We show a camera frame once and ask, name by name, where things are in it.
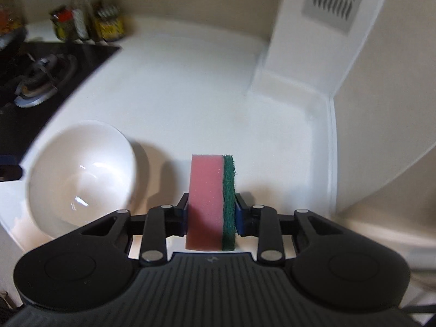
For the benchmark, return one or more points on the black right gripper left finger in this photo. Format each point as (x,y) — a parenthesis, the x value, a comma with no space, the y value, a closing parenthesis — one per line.
(162,222)

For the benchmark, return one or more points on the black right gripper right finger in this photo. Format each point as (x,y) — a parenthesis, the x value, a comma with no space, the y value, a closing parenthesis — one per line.
(262,222)

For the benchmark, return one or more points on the pink and green sponge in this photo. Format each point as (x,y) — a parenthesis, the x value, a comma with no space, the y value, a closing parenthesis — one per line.
(211,204)

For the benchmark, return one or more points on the white ceramic bowl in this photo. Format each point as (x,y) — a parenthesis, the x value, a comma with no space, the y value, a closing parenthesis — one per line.
(84,173)

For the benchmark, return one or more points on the silver gas burner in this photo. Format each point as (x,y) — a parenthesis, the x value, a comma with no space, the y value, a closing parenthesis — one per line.
(44,79)

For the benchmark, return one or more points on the black glass stove top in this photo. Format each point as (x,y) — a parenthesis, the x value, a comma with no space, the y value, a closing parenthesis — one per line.
(21,126)

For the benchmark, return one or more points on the yellow label sauce jar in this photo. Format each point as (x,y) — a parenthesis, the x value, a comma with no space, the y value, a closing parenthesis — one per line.
(110,23)

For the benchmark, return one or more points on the black cap dark bottle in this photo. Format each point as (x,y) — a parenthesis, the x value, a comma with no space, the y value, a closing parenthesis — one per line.
(93,7)

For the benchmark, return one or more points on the red label sauce jar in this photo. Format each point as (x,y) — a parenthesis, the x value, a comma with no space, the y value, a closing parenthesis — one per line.
(63,23)

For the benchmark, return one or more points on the yellow cap clear bottle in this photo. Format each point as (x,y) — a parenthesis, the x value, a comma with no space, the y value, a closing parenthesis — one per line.
(80,19)

